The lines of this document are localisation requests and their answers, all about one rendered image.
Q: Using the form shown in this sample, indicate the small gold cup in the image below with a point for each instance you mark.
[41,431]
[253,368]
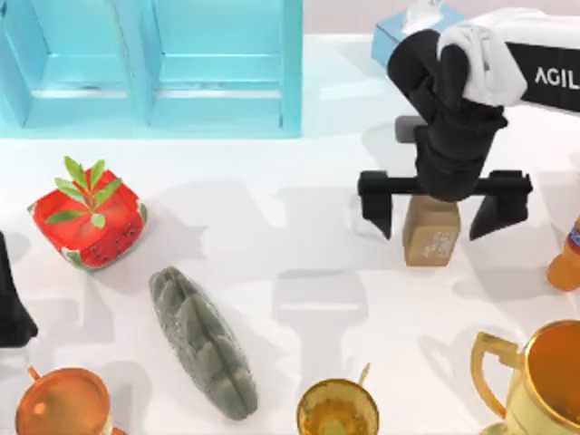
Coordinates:
[337,412]

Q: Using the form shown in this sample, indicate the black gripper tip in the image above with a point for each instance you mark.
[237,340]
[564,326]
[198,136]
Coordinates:
[11,308]

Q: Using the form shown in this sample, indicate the light blue rack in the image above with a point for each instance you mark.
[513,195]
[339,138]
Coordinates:
[217,68]

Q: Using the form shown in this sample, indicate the grey rounded box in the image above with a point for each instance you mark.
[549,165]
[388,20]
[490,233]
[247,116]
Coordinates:
[405,128]

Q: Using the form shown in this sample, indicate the grey green bread loaf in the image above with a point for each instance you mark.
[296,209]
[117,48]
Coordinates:
[204,335]

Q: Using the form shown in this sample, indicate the blue tissue box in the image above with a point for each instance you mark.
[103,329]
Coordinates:
[385,41]

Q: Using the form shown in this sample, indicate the white tissue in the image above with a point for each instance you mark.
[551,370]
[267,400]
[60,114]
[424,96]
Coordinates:
[421,11]

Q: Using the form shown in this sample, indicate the brown cardboard box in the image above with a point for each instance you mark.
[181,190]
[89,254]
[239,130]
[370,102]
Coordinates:
[430,235]

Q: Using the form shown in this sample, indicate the orange bottle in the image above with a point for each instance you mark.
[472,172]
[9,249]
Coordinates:
[566,265]

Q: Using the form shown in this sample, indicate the watermelon pattern plant pot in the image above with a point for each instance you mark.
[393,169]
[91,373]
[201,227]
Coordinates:
[95,231]

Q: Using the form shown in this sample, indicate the large gold trophy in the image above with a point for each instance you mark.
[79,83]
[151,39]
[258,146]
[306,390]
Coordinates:
[548,389]

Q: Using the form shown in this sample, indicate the copper cup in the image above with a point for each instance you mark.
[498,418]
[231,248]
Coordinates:
[63,405]

